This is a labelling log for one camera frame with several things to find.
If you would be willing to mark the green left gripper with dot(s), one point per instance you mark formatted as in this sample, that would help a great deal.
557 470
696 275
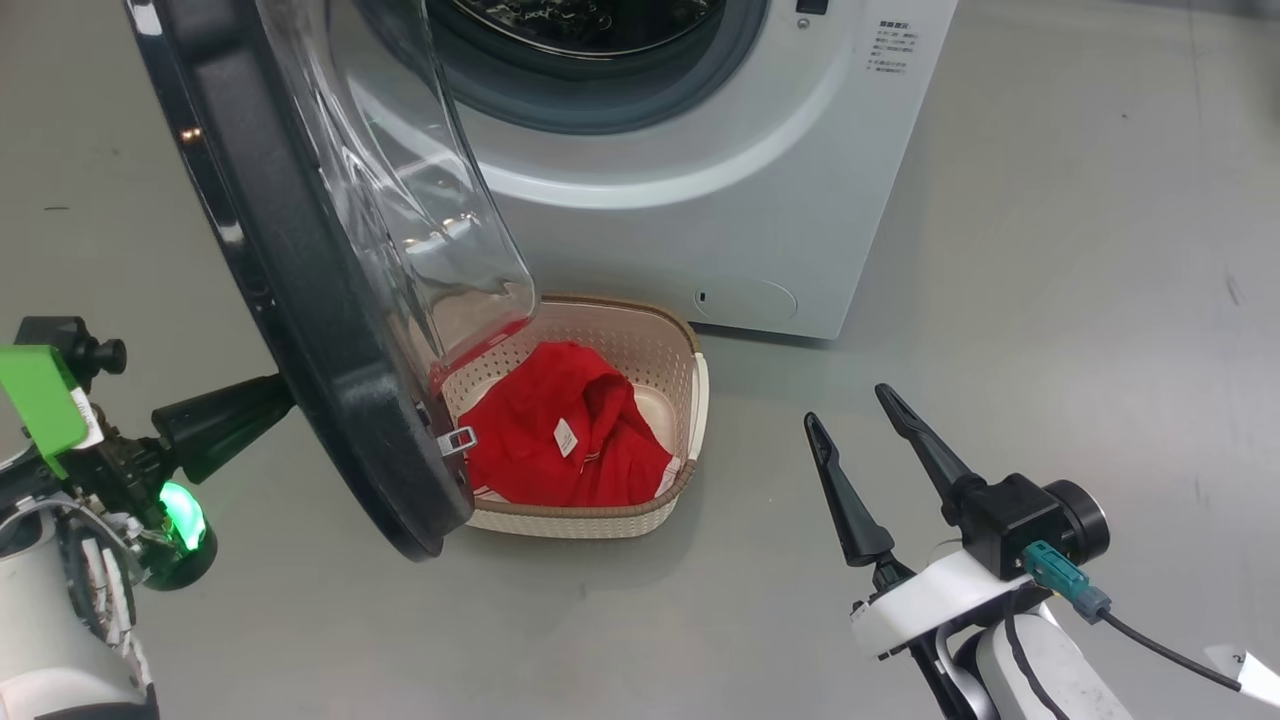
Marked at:
45 410

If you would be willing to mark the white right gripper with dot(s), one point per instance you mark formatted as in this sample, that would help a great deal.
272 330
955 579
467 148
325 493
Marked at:
930 600

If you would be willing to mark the black round washing machine door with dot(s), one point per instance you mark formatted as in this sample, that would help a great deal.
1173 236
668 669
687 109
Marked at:
330 350

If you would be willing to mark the red jersey garment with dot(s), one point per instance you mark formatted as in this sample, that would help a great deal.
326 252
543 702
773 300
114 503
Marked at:
530 440

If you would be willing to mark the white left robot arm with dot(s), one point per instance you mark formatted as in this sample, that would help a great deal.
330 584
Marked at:
50 630

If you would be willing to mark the cream perforated laundry basket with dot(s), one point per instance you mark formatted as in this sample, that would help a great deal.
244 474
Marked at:
660 350

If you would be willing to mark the white washing machine body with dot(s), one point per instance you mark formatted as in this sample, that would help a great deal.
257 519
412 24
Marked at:
750 200

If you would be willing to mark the grey rubber door gasket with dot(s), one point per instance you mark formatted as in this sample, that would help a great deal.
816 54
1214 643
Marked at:
730 60

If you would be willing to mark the steel washing machine drum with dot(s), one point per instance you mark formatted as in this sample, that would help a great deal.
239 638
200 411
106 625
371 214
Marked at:
600 25

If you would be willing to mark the round white filter cover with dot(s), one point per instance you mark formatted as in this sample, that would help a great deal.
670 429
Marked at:
745 300

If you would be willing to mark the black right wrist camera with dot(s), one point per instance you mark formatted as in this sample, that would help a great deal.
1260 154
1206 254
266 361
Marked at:
1030 515

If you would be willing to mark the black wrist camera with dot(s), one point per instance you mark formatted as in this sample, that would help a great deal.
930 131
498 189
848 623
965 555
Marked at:
1030 515
70 350

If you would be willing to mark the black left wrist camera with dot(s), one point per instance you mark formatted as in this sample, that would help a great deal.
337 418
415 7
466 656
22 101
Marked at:
70 350

